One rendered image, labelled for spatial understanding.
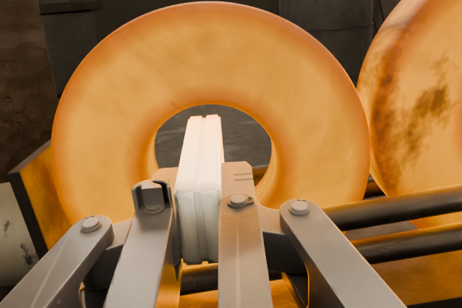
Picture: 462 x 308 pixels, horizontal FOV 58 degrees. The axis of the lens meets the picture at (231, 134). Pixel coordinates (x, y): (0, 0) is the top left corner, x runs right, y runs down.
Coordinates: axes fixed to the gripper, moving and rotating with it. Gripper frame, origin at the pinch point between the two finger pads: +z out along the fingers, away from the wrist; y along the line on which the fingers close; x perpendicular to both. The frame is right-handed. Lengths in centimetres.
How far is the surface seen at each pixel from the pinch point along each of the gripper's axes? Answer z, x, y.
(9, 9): 20.8, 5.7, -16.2
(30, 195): 0.7, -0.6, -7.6
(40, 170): 2.2, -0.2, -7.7
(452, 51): 3.0, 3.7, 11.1
